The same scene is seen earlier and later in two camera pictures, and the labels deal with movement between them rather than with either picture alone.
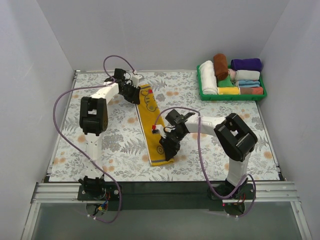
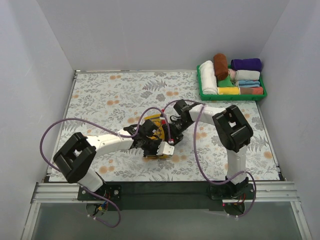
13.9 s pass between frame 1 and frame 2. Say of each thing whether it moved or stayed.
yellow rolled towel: stayed
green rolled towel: stayed
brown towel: stayed
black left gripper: moved
